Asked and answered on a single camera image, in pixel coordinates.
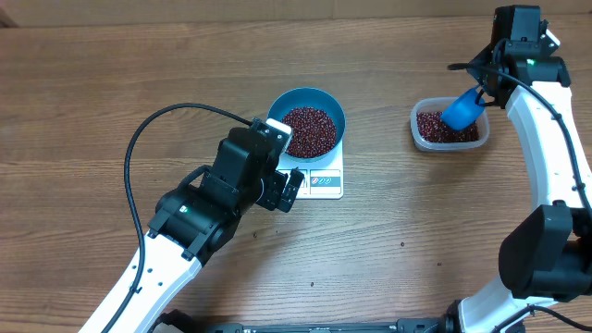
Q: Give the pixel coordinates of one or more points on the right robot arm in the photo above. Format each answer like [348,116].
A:
[547,258]

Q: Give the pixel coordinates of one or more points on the red adzuki beans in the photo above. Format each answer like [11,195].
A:
[315,133]

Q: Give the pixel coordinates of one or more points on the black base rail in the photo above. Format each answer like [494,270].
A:
[177,322]

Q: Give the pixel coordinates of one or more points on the white digital kitchen scale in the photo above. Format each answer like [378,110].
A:
[323,176]

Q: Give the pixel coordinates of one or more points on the teal metal bowl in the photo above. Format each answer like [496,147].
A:
[312,97]

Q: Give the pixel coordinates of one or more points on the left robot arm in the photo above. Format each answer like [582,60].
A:
[195,220]

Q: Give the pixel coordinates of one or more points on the blue plastic measuring scoop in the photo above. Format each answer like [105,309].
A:
[464,111]

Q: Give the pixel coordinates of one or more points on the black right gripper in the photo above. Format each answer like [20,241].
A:
[478,74]

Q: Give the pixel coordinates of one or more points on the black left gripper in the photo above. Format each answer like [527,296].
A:
[272,200]

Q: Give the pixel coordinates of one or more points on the clear plastic container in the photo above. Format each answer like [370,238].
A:
[438,104]

